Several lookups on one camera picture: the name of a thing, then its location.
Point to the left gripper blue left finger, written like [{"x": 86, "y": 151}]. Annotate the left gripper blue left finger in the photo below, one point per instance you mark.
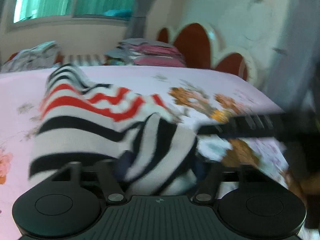
[{"x": 110, "y": 173}]

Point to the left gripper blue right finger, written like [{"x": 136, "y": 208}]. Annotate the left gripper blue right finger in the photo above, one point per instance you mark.
[{"x": 208, "y": 180}]

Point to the window with green shutters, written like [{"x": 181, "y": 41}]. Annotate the window with green shutters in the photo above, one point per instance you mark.
[{"x": 19, "y": 14}]

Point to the stack of folded pink clothes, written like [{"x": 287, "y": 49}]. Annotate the stack of folded pink clothes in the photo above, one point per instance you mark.
[{"x": 143, "y": 52}]

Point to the right grey curtain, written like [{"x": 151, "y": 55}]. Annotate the right grey curtain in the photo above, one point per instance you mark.
[{"x": 147, "y": 17}]

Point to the pink floral bedsheet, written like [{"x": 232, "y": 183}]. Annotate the pink floral bedsheet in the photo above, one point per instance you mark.
[{"x": 192, "y": 96}]

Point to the crumpled grey white clothes pile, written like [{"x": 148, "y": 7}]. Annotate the crumpled grey white clothes pile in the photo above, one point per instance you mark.
[{"x": 42, "y": 56}]

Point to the colourful patterned cloth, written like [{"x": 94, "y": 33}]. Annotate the colourful patterned cloth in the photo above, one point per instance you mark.
[{"x": 110, "y": 61}]

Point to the grey white striped cloth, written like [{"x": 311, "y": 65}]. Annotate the grey white striped cloth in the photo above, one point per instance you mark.
[{"x": 85, "y": 60}]

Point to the striped red black white sweater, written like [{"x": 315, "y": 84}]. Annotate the striped red black white sweater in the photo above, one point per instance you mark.
[{"x": 88, "y": 122}]

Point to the red white scalloped headboard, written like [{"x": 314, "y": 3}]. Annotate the red white scalloped headboard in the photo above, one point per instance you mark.
[{"x": 202, "y": 48}]

